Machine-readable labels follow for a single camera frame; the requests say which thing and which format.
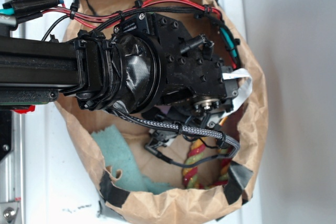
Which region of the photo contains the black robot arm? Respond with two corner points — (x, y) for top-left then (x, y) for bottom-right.
(1, 13), (238, 135)

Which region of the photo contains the aluminium frame rail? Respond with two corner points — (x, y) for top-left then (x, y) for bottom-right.
(1, 0), (24, 223)

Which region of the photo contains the multicolored twisted rope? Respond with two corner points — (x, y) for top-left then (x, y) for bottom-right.
(182, 115), (233, 190)

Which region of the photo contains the grey braided cable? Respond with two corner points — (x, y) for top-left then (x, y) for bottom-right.
(112, 110), (241, 168)

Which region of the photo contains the teal cloth rag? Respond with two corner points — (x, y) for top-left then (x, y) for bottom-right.
(91, 125), (173, 195)

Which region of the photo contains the red black cable bundle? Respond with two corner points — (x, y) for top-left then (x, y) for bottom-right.
(41, 0), (241, 69)

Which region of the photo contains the brown paper bag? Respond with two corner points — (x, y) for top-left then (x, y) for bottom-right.
(56, 0), (268, 223)

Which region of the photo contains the white ribbon cable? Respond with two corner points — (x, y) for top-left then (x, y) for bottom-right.
(222, 68), (253, 116)

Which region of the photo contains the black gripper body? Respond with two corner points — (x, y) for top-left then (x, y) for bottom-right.
(143, 13), (239, 135)

